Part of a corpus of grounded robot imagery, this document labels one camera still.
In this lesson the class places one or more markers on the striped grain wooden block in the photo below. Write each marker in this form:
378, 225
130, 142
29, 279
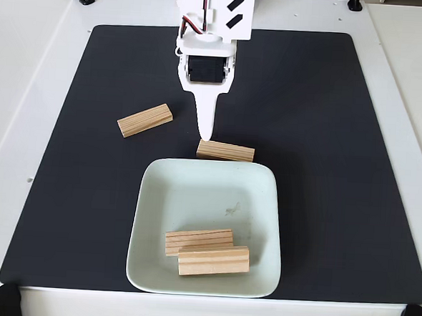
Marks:
229, 151

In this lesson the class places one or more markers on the pale green square plate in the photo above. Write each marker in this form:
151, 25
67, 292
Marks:
201, 193

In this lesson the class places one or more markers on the four-groove wooden block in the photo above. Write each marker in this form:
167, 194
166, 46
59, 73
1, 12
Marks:
199, 236

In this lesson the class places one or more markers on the single-groove wooden block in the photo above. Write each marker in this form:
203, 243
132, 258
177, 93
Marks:
212, 262

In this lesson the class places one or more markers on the plain wooden block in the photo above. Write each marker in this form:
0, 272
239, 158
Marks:
145, 120

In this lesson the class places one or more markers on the black rubber mat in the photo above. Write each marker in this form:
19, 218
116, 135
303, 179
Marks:
87, 193

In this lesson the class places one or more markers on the small black table clamp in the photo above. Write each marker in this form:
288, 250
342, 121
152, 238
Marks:
354, 5

